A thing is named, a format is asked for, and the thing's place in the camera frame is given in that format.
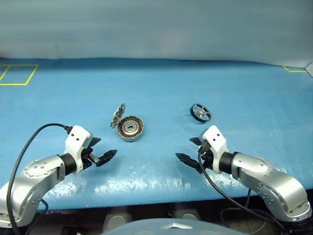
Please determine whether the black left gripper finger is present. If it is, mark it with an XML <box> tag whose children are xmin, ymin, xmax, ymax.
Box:
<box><xmin>95</xmin><ymin>149</ymin><xmax>118</xmax><ymax>168</ymax></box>
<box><xmin>87</xmin><ymin>137</ymin><xmax>102</xmax><ymax>149</ymax></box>

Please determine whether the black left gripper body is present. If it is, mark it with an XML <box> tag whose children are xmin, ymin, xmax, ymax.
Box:
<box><xmin>82</xmin><ymin>146</ymin><xmax>101</xmax><ymax>171</ymax></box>

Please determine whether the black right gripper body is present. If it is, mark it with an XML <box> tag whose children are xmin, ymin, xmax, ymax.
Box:
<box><xmin>198</xmin><ymin>140</ymin><xmax>214</xmax><ymax>171</ymax></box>

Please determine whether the black rotor with silver spokes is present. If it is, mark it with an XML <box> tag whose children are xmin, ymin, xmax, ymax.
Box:
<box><xmin>190</xmin><ymin>103</ymin><xmax>212</xmax><ymax>124</ymax></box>

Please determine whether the motor stator with copper windings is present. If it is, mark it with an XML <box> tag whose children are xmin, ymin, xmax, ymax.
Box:
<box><xmin>117</xmin><ymin>116</ymin><xmax>145</xmax><ymax>142</ymax></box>

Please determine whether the grey rounded shape under table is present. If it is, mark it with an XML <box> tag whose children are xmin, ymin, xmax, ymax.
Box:
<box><xmin>172</xmin><ymin>210</ymin><xmax>201</xmax><ymax>221</ymax></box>
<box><xmin>103</xmin><ymin>212</ymin><xmax>133</xmax><ymax>232</ymax></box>

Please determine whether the blue table cover sheet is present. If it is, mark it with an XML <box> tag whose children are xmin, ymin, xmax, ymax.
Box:
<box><xmin>0</xmin><ymin>57</ymin><xmax>313</xmax><ymax>212</ymax></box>

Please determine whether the grey rounded robot torso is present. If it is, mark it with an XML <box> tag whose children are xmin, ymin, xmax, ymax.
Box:
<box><xmin>102</xmin><ymin>218</ymin><xmax>243</xmax><ymax>235</ymax></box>

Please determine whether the large yellow tape rectangle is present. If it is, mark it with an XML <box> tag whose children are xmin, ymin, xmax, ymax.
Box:
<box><xmin>0</xmin><ymin>64</ymin><xmax>40</xmax><ymax>87</ymax></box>

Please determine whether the small yellow tape corner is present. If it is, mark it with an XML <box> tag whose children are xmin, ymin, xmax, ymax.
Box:
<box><xmin>283</xmin><ymin>65</ymin><xmax>308</xmax><ymax>73</ymax></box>

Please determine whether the pale box with purple edge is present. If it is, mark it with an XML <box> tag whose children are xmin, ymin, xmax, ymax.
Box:
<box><xmin>304</xmin><ymin>60</ymin><xmax>313</xmax><ymax>79</ymax></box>

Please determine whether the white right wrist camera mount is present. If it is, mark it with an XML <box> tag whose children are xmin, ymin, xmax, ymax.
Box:
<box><xmin>199</xmin><ymin>125</ymin><xmax>229</xmax><ymax>174</ymax></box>

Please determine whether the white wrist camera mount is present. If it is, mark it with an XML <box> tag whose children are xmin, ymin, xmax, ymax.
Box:
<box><xmin>199</xmin><ymin>125</ymin><xmax>229</xmax><ymax>174</ymax></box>
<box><xmin>65</xmin><ymin>125</ymin><xmax>94</xmax><ymax>173</ymax></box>

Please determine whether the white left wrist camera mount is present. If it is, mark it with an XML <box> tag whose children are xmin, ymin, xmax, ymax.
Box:
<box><xmin>65</xmin><ymin>125</ymin><xmax>94</xmax><ymax>173</ymax></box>

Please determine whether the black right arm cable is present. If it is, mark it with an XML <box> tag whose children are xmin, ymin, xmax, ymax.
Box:
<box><xmin>197</xmin><ymin>146</ymin><xmax>288</xmax><ymax>235</ymax></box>

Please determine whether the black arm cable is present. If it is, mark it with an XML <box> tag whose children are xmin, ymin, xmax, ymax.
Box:
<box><xmin>6</xmin><ymin>123</ymin><xmax>73</xmax><ymax>235</ymax></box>
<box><xmin>197</xmin><ymin>146</ymin><xmax>288</xmax><ymax>235</ymax></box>

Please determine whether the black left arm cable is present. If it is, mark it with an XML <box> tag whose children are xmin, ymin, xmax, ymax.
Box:
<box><xmin>6</xmin><ymin>123</ymin><xmax>73</xmax><ymax>235</ymax></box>

